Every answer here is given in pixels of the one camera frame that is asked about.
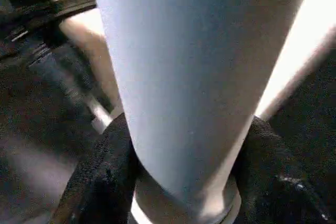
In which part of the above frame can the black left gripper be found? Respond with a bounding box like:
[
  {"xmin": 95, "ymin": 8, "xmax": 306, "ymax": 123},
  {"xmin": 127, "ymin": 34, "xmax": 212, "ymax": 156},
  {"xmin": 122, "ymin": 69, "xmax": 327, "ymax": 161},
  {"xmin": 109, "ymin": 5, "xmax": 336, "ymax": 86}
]
[{"xmin": 0, "ymin": 0, "xmax": 116, "ymax": 130}]

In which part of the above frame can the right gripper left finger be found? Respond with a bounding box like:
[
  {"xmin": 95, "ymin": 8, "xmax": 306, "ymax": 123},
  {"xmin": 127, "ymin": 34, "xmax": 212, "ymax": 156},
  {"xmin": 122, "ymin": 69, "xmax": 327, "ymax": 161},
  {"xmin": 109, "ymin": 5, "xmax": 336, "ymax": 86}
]
[{"xmin": 56, "ymin": 112, "xmax": 140, "ymax": 224}]

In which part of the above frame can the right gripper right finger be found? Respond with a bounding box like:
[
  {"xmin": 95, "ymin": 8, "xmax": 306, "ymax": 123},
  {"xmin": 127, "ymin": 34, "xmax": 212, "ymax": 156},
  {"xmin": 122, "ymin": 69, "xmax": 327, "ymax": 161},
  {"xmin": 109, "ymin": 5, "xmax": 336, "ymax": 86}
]
[{"xmin": 230, "ymin": 115, "xmax": 336, "ymax": 224}]

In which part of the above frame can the white plastic table leg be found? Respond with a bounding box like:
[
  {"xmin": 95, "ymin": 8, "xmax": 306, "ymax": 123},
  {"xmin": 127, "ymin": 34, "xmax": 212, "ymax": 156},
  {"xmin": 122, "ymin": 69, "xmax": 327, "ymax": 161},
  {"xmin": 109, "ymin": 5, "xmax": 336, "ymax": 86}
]
[{"xmin": 90, "ymin": 0, "xmax": 318, "ymax": 224}]

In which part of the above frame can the white plastic table top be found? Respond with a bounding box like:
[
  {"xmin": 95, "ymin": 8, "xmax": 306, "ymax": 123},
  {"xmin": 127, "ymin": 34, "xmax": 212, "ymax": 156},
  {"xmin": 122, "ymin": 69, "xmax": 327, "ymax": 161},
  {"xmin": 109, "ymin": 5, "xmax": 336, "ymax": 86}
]
[{"xmin": 39, "ymin": 0, "xmax": 336, "ymax": 224}]

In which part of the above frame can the black mat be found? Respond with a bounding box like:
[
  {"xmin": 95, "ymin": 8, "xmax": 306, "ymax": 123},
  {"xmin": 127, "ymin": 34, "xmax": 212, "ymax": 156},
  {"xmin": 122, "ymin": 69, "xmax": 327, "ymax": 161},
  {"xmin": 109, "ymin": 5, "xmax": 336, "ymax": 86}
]
[{"xmin": 0, "ymin": 45, "xmax": 336, "ymax": 224}]

